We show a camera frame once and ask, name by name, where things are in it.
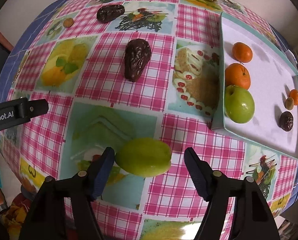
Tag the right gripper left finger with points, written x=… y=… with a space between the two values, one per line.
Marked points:
x=46 y=218

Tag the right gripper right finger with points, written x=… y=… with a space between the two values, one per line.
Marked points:
x=252 y=217

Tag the large dark date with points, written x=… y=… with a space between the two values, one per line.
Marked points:
x=286 y=121

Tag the round green guava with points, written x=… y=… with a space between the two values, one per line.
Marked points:
x=239 y=105

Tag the small brown kiwi fruit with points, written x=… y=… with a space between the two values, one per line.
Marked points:
x=289 y=103

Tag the orange mandarin with stem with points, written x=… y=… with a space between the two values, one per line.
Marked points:
x=294 y=94

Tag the blue tablecloth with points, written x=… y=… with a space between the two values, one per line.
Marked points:
x=20 y=75

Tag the small brown longan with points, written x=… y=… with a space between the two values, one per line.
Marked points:
x=68 y=22

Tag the green star fruit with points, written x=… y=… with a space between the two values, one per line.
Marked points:
x=144 y=157

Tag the pink checkered fruit tablecloth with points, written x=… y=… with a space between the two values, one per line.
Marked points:
x=173 y=101

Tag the dark date near apples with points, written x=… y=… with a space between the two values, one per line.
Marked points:
x=109 y=13

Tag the dark date beside guava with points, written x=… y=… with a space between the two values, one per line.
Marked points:
x=137 y=55

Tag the white tray teal rim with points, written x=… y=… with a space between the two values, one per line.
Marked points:
x=272 y=77

